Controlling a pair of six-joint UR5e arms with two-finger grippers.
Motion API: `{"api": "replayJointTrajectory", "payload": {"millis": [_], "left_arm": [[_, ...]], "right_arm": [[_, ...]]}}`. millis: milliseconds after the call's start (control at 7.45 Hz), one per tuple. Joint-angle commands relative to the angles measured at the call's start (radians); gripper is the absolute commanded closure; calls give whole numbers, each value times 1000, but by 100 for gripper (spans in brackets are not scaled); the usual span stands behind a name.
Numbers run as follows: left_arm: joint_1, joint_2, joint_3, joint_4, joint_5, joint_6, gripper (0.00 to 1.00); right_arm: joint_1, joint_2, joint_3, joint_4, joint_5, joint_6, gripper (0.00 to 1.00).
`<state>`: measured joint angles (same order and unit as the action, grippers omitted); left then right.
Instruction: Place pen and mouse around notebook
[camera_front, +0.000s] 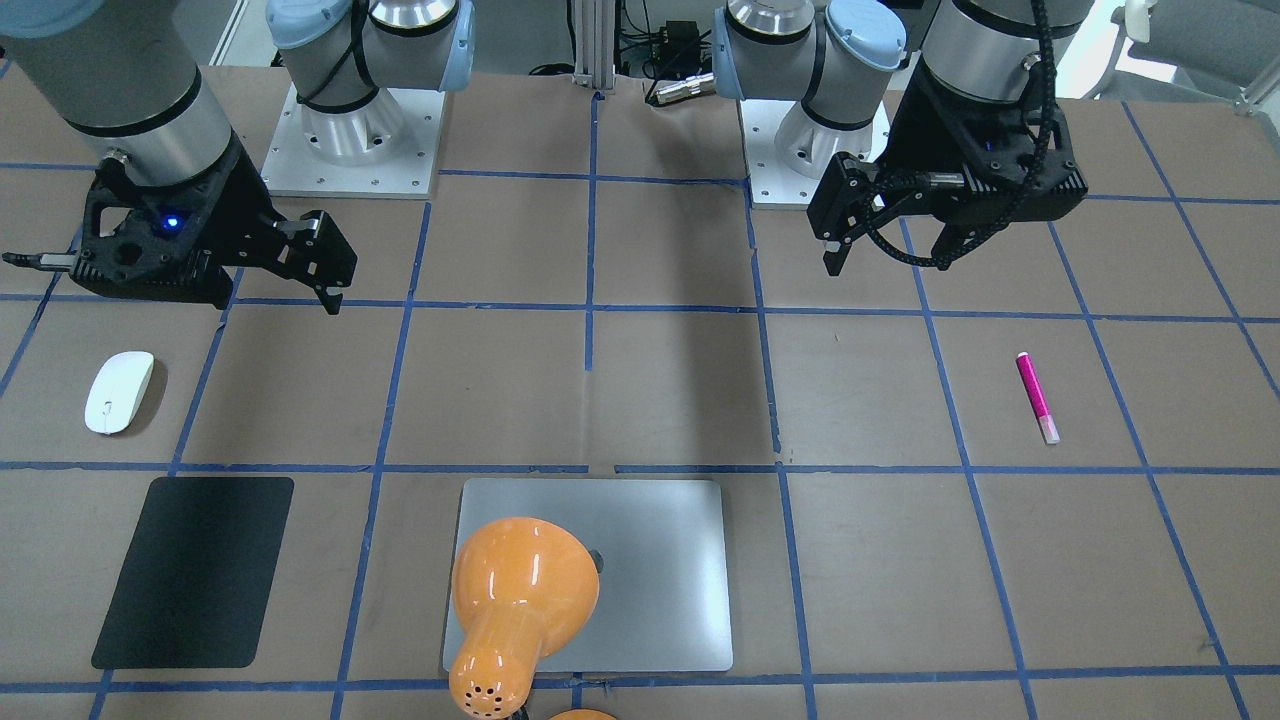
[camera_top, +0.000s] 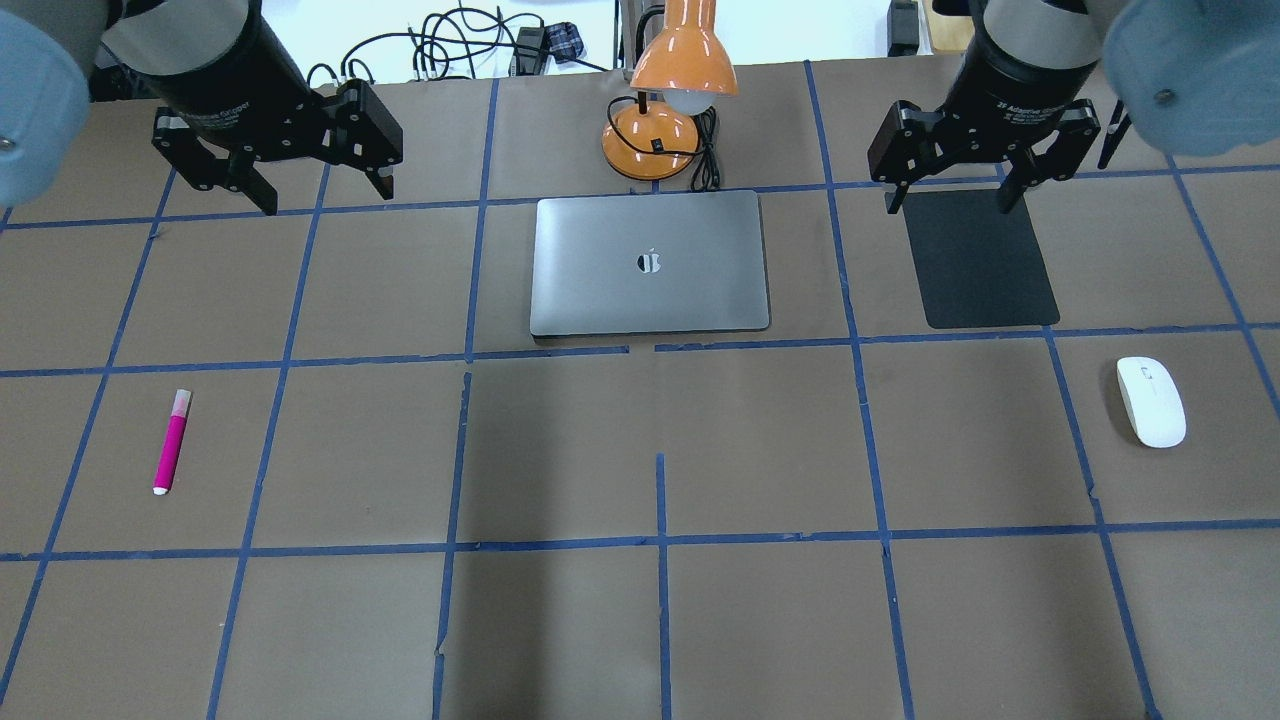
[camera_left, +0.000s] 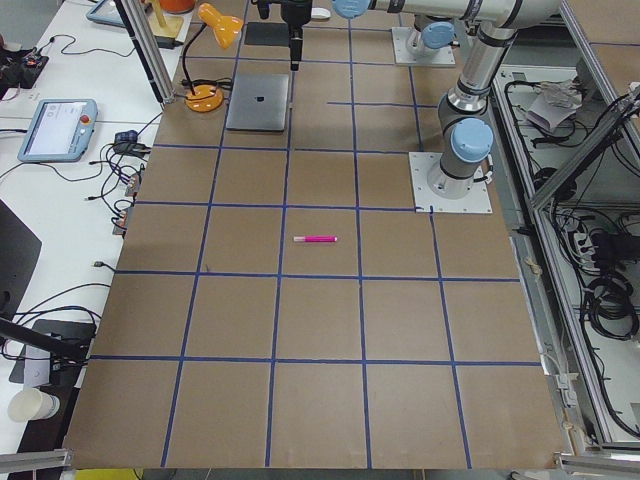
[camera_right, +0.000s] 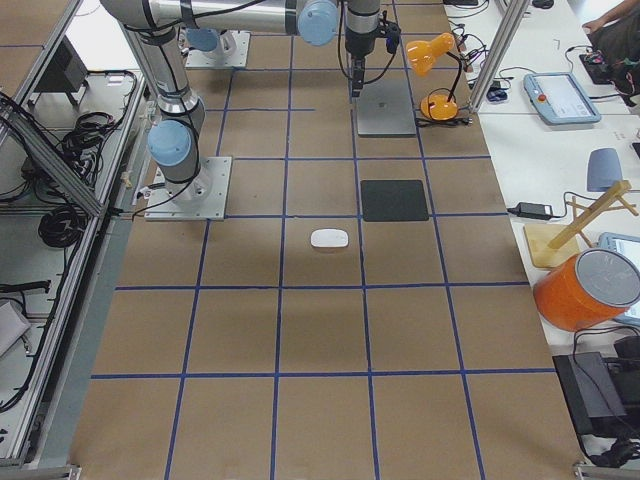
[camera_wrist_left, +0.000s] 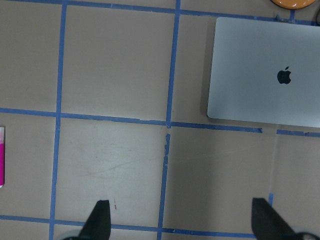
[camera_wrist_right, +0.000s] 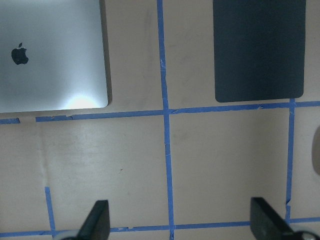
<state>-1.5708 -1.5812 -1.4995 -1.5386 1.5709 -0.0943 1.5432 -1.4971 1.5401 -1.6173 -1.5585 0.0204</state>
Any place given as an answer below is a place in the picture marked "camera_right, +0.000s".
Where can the wooden stand with base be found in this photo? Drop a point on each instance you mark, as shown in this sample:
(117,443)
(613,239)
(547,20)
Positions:
(551,245)

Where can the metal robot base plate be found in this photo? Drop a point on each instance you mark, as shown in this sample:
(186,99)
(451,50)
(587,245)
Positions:
(204,199)

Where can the grey blue mouse pad rest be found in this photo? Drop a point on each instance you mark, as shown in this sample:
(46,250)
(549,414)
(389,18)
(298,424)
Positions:
(603,169)

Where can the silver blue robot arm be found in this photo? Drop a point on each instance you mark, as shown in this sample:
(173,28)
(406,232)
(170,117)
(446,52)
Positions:
(174,142)

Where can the aluminium frame rail left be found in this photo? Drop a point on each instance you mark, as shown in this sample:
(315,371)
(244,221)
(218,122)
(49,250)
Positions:
(43,153)

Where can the white computer mouse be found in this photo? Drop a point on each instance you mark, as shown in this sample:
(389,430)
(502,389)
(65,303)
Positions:
(329,238)

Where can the blue teach pendant tablet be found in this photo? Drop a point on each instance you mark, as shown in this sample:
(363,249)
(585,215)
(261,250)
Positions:
(559,99)

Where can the aluminium frame post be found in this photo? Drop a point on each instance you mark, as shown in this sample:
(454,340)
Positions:
(502,39)

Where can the black power adapter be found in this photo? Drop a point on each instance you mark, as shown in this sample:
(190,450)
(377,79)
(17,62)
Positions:
(536,211)

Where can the person at desk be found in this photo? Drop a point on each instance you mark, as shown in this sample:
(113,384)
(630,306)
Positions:
(615,34)

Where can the black box device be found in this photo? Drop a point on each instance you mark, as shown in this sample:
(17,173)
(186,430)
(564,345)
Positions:
(594,404)

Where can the black square mousepad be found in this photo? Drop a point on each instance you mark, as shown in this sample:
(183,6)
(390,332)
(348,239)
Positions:
(393,201)

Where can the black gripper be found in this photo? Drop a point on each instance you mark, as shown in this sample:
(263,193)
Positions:
(358,44)

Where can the silver closed laptop notebook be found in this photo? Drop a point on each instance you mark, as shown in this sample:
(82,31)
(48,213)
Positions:
(385,110)

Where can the black monitor on shelf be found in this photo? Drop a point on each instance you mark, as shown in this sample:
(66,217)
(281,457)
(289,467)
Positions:
(65,74)

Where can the orange cylindrical bucket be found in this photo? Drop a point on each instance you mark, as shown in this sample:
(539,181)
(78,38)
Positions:
(573,295)

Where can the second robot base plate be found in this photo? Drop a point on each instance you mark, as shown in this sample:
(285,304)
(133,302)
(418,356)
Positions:
(214,50)

